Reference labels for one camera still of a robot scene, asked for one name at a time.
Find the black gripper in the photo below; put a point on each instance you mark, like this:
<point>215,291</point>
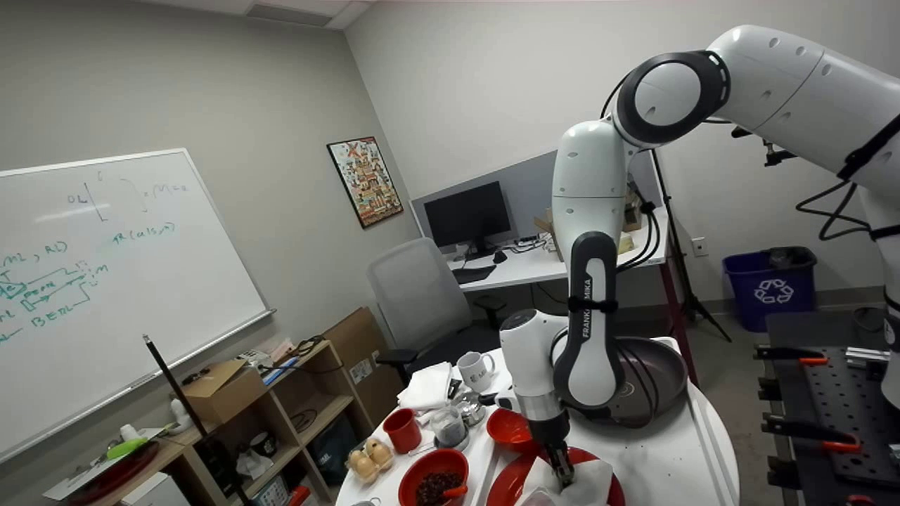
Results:
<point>551,436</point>

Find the white towel with red stripes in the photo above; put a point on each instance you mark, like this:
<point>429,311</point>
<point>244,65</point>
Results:
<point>585,482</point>

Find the red plate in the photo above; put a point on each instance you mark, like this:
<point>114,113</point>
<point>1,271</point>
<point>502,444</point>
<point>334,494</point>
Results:
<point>502,482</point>

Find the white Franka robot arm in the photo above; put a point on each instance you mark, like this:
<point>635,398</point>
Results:
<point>585,186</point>

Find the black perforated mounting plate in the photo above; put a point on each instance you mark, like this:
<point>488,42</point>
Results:
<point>845,402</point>

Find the clear glass jar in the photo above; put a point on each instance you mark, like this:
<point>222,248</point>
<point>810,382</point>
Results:
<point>469,408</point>

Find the glass measuring cup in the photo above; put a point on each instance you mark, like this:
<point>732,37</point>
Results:
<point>450,432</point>

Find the red bowl with dark beans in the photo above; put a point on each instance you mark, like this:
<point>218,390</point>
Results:
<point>434,479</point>

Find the dark frying pan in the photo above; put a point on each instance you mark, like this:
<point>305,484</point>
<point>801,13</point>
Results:
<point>656,375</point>

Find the white mug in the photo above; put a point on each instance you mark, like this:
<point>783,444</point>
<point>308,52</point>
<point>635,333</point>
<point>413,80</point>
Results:
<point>474,370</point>

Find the red mug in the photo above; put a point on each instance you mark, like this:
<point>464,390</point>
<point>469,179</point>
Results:
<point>402,432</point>

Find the red metal desk leg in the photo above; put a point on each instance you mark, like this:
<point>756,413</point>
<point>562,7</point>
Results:
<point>679,318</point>

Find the round white table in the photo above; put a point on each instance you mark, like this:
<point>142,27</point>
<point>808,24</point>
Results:
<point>368,496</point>

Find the white office desk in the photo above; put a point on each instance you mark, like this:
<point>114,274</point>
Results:
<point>524,271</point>

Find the black keyboard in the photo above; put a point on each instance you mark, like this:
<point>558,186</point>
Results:
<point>474,274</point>

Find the grey mesh office chair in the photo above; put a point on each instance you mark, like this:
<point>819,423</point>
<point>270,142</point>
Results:
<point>417,291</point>

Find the large cardboard box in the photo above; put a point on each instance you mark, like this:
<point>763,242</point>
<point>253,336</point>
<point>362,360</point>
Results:
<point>360,347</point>

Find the orange black clamp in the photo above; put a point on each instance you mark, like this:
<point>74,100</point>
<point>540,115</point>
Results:
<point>789,354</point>
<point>805,432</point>

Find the wooden shelf unit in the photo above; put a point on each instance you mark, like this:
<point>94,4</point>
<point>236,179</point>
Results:
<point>299,412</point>

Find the blue recycling bin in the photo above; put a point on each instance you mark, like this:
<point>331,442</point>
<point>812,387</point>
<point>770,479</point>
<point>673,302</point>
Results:
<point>769,291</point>

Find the black computer monitor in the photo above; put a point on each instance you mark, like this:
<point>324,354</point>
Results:
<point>468,214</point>

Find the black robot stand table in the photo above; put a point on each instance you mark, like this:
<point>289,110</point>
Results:
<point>817,326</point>

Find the stack of books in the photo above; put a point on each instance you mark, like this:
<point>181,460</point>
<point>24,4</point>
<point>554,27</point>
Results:
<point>281,354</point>

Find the small cardboard box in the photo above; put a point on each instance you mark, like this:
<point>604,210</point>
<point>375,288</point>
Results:
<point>220,394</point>

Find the colourful framed poster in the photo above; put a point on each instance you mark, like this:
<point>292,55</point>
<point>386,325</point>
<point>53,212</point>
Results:
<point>367,181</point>

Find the thin black stick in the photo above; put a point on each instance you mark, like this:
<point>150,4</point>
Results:
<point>173,394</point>

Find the red bowl on shelf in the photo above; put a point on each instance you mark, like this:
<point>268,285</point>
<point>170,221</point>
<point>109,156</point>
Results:
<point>114,472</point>

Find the whiteboard with green writing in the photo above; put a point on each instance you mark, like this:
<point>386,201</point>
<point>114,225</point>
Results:
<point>114,283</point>

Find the black camera tripod stand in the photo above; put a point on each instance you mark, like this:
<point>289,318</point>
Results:
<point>697,314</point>

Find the aluminium extrusion rail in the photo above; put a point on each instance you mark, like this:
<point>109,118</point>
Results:
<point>866,354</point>

